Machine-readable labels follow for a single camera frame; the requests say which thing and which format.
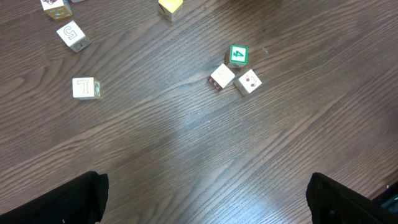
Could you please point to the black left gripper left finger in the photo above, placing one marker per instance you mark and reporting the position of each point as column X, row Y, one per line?
column 81, row 200

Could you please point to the white block blue side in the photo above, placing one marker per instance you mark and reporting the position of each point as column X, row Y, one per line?
column 247, row 83

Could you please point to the white block yellow sides bird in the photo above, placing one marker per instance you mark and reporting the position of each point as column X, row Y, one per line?
column 57, row 9

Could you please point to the white block letter left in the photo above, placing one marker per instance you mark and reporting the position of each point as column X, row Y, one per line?
column 73, row 36

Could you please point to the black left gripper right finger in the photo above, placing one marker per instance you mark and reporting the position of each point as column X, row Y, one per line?
column 331, row 202

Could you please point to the white block yellow side lowest-left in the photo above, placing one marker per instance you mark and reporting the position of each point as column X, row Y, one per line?
column 86, row 88

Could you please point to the yellow top block lower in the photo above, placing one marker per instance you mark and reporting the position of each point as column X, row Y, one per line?
column 171, row 9

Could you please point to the white block snail picture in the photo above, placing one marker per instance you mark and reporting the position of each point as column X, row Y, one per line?
column 221, row 77

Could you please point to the green block number four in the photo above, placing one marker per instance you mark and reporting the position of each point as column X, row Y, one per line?
column 236, row 56

